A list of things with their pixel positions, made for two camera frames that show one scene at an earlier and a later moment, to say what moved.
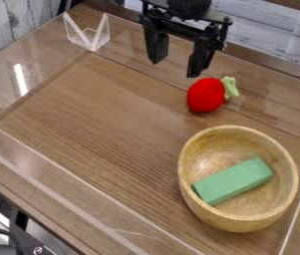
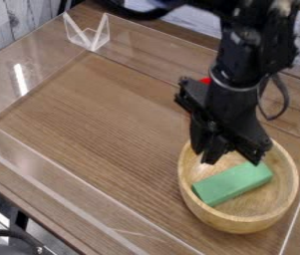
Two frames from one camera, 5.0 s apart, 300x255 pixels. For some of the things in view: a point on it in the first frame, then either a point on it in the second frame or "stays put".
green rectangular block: [233, 180] stays put
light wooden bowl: [216, 150] stays put
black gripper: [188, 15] to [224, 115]
